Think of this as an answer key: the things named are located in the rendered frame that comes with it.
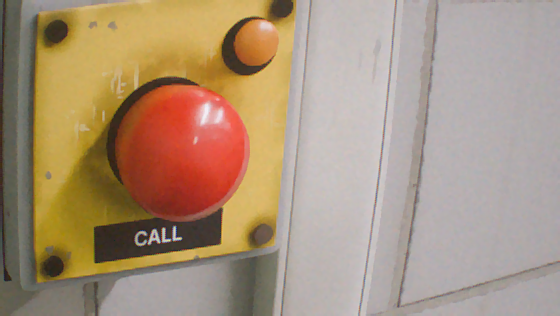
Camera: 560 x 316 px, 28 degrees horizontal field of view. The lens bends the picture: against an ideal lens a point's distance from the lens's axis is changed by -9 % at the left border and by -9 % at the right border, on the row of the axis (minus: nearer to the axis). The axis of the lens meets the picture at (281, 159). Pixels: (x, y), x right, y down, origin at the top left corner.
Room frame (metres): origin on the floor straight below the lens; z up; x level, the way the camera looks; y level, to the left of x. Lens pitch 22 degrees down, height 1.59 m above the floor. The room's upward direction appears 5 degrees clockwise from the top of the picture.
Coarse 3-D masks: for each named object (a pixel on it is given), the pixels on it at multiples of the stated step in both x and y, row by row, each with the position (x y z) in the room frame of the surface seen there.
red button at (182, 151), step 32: (160, 96) 0.32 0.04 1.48; (192, 96) 0.32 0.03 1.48; (128, 128) 0.32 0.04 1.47; (160, 128) 0.32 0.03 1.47; (192, 128) 0.32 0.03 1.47; (224, 128) 0.32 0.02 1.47; (128, 160) 0.31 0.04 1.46; (160, 160) 0.31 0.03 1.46; (192, 160) 0.32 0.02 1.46; (224, 160) 0.32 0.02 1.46; (128, 192) 0.32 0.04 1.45; (160, 192) 0.31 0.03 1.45; (192, 192) 0.32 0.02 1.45; (224, 192) 0.32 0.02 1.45
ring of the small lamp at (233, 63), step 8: (256, 16) 0.36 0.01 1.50; (240, 24) 0.35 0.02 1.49; (232, 32) 0.35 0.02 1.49; (224, 40) 0.35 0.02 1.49; (232, 40) 0.35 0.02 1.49; (224, 48) 0.35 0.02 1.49; (232, 48) 0.35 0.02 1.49; (224, 56) 0.35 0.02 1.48; (232, 56) 0.35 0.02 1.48; (232, 64) 0.35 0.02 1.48; (240, 64) 0.35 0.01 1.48; (264, 64) 0.36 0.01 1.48; (240, 72) 0.35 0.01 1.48; (248, 72) 0.35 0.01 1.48; (256, 72) 0.36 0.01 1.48
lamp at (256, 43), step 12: (252, 24) 0.35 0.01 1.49; (264, 24) 0.35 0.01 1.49; (240, 36) 0.35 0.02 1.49; (252, 36) 0.35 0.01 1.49; (264, 36) 0.35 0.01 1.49; (276, 36) 0.35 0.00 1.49; (240, 48) 0.35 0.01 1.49; (252, 48) 0.35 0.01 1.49; (264, 48) 0.35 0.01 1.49; (276, 48) 0.35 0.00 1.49; (240, 60) 0.35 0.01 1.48; (252, 60) 0.35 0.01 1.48; (264, 60) 0.35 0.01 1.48
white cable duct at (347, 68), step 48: (336, 0) 0.44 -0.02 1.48; (384, 0) 0.45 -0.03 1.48; (336, 48) 0.44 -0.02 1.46; (384, 48) 0.45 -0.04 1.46; (336, 96) 0.44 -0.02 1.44; (384, 96) 0.45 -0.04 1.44; (336, 144) 0.44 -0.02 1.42; (384, 144) 0.45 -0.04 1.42; (288, 192) 0.43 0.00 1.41; (336, 192) 0.44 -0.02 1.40; (288, 240) 0.43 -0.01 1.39; (336, 240) 0.44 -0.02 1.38; (288, 288) 0.43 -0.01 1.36; (336, 288) 0.45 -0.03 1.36
